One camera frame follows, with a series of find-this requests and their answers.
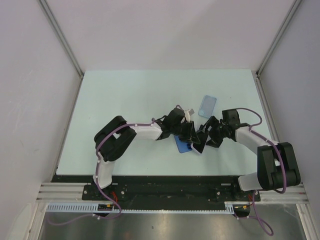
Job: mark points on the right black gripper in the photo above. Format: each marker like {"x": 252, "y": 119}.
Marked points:
{"x": 214, "y": 141}

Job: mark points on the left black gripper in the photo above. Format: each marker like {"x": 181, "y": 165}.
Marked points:
{"x": 191, "y": 133}

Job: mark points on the phone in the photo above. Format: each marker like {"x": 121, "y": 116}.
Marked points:
{"x": 183, "y": 147}
{"x": 198, "y": 148}

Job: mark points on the light blue phone case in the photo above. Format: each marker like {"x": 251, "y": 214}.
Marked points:
{"x": 207, "y": 106}

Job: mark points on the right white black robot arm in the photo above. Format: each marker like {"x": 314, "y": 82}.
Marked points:
{"x": 277, "y": 167}

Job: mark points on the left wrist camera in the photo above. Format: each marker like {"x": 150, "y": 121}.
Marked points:
{"x": 189, "y": 112}

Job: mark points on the white slotted cable duct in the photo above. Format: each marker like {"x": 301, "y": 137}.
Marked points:
{"x": 102, "y": 208}

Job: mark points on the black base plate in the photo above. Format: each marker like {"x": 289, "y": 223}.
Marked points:
{"x": 173, "y": 192}

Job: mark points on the right aluminium frame post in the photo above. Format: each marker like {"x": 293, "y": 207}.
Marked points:
{"x": 294, "y": 8}

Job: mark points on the aluminium frame post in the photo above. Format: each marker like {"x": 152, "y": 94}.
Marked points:
{"x": 52, "y": 20}
{"x": 294, "y": 8}

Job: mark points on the left aluminium frame post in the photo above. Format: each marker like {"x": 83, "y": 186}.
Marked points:
{"x": 52, "y": 20}

